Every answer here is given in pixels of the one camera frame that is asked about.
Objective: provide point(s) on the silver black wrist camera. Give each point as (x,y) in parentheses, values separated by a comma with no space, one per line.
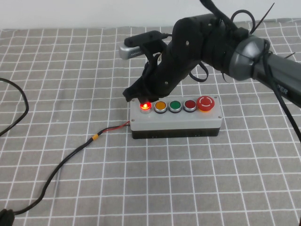
(131,50)

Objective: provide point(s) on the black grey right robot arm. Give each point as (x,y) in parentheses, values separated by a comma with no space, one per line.
(247,56)

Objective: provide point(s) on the green flat push button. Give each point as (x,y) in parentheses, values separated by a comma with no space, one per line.
(175,105)

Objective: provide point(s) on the yellow flat push button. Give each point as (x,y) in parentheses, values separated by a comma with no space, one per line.
(160,106)

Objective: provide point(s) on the dark red flat push button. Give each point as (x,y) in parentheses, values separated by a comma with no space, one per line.
(189,104)

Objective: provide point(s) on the black power adapter block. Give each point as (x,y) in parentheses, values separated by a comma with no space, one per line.
(5,217)

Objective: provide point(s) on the red illuminated push button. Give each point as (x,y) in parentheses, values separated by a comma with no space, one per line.
(145,107)

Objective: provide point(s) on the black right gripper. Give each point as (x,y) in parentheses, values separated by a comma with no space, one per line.
(181,54)

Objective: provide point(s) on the red mushroom emergency stop button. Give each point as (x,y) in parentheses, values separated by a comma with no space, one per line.
(205,102)

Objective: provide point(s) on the grey white checked tablecloth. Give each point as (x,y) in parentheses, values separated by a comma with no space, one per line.
(164,179)

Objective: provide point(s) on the grey black push-button control box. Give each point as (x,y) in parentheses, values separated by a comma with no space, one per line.
(176,122)

